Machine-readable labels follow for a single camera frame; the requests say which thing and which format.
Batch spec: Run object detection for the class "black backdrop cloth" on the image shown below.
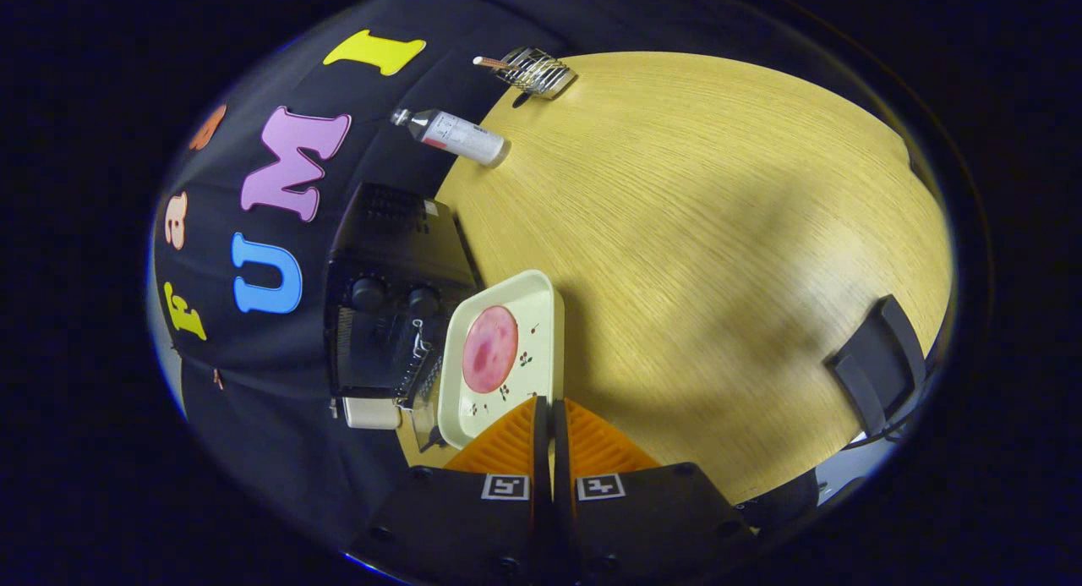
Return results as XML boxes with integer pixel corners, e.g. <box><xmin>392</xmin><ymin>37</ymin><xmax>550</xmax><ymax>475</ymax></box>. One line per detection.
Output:
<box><xmin>152</xmin><ymin>0</ymin><xmax>593</xmax><ymax>553</ymax></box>

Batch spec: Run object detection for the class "pink round ham slice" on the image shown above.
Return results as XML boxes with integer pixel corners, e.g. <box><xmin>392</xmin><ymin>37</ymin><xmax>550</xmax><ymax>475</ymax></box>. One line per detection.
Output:
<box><xmin>462</xmin><ymin>305</ymin><xmax>519</xmax><ymax>394</ymax></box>

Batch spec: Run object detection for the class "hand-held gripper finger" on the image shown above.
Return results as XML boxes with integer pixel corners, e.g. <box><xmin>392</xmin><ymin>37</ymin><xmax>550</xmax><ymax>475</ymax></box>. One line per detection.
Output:
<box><xmin>351</xmin><ymin>396</ymin><xmax>555</xmax><ymax>583</ymax></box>
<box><xmin>554</xmin><ymin>398</ymin><xmax>757</xmax><ymax>581</ymax></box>

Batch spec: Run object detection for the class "metal wire basket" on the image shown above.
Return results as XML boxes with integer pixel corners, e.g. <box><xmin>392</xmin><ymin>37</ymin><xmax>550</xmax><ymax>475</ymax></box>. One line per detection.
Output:
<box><xmin>495</xmin><ymin>47</ymin><xmax>578</xmax><ymax>101</ymax></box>

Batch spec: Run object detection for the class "clear plastic bottle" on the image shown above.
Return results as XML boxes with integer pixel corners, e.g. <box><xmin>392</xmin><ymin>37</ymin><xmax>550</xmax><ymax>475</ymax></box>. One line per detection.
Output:
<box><xmin>391</xmin><ymin>107</ymin><xmax>511</xmax><ymax>169</ymax></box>

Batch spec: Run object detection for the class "cream cherry print tray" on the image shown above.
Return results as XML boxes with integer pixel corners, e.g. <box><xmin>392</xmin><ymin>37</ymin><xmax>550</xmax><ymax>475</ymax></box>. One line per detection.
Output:
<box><xmin>437</xmin><ymin>270</ymin><xmax>566</xmax><ymax>450</ymax></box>

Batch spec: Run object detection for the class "white toaster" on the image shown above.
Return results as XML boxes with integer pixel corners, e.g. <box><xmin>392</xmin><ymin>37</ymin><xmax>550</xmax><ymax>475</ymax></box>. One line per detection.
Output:
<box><xmin>342</xmin><ymin>397</ymin><xmax>402</xmax><ymax>430</ymax></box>

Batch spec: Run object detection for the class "black toaster oven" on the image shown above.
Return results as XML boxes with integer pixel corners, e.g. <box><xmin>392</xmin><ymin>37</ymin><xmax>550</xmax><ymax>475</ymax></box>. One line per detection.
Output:
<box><xmin>325</xmin><ymin>182</ymin><xmax>479</xmax><ymax>452</ymax></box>

